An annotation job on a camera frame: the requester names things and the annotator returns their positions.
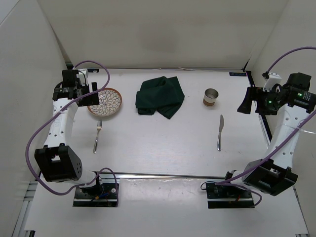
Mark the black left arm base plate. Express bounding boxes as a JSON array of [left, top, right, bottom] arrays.
[[73, 173, 119, 207]]

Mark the silver fork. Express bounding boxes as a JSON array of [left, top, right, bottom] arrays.
[[93, 119, 102, 154]]

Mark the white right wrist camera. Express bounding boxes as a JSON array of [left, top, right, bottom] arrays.
[[262, 72, 282, 92]]

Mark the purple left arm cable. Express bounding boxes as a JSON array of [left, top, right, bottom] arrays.
[[25, 60, 121, 207]]

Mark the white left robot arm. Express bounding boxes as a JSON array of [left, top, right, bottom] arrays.
[[35, 69, 104, 198]]

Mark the dark green cloth napkin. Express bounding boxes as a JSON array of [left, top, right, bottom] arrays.
[[135, 76, 185, 119]]

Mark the floral patterned ceramic plate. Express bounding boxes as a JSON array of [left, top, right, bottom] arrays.
[[88, 88, 122, 117]]

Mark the silver table knife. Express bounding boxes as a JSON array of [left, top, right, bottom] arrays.
[[217, 115, 224, 152]]

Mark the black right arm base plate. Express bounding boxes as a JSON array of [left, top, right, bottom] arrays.
[[200, 181, 254, 209]]

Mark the metal cup with cork base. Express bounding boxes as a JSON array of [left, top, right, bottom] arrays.
[[203, 88, 219, 106]]

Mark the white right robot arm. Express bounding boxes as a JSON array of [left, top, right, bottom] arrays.
[[219, 73, 316, 198]]

